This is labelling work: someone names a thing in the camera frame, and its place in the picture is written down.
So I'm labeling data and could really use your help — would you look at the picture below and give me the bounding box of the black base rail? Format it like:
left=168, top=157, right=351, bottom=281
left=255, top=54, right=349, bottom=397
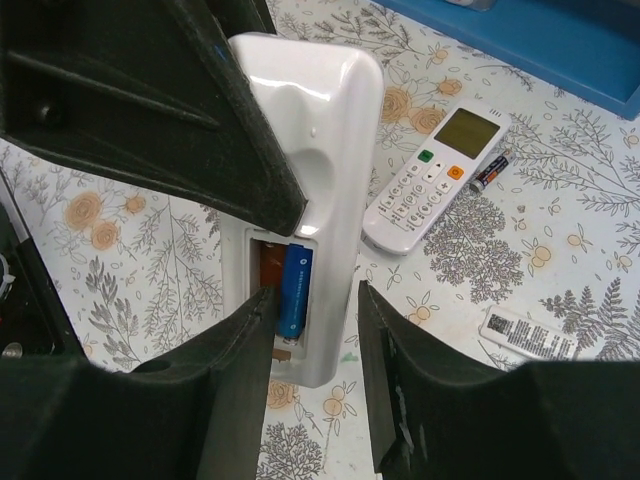
left=1, top=179, right=84, bottom=359

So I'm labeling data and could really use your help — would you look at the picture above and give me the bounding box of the floral table mat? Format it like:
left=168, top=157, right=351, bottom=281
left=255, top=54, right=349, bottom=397
left=1, top=1, right=639, bottom=479

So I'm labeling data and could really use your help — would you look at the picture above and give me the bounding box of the white remote control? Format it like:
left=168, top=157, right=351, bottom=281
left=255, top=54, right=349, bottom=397
left=220, top=33, right=384, bottom=388
left=362, top=100, right=511, bottom=255

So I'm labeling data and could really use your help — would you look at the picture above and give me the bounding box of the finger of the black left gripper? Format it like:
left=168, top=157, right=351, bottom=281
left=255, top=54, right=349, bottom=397
left=207, top=0, right=276, bottom=38
left=1, top=0, right=307, bottom=236

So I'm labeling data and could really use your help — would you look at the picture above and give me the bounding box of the blue battery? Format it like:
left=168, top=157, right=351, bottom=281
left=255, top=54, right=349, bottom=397
left=277, top=244, right=313, bottom=342

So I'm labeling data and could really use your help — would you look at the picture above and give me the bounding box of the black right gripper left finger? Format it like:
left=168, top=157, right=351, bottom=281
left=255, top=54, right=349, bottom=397
left=1, top=288, right=277, bottom=479

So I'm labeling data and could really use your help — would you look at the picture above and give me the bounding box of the blue shelf unit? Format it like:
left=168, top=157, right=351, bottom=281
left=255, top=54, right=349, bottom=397
left=384, top=1, right=639, bottom=120

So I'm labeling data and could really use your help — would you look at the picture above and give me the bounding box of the black battery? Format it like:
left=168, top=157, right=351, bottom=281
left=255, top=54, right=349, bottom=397
left=469, top=149, right=514, bottom=193

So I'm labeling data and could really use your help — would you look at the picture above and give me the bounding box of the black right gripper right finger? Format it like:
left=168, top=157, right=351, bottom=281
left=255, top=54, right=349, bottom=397
left=358, top=282, right=639, bottom=479

